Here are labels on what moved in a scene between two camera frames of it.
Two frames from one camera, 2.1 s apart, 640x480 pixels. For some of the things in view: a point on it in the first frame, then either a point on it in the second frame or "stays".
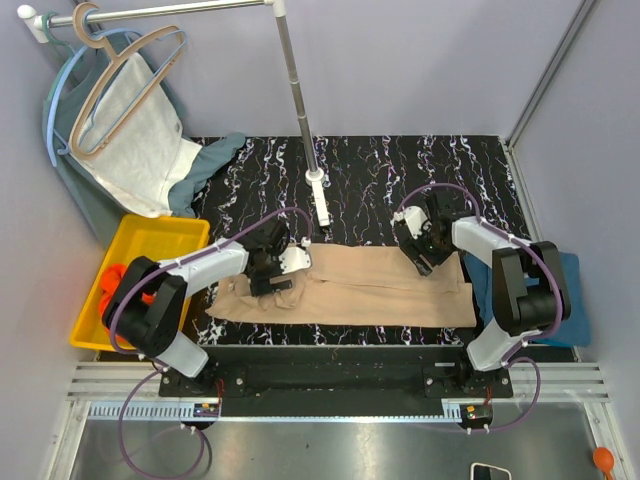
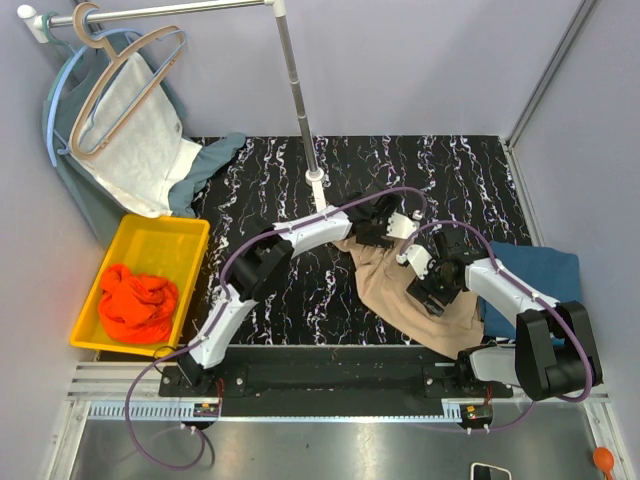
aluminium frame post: (581, 14) stays
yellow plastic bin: (159, 238) stays
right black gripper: (413, 248) -> (421, 289)
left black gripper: (260, 284) -> (377, 238)
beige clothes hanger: (113, 59) stays
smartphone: (481, 471) stays
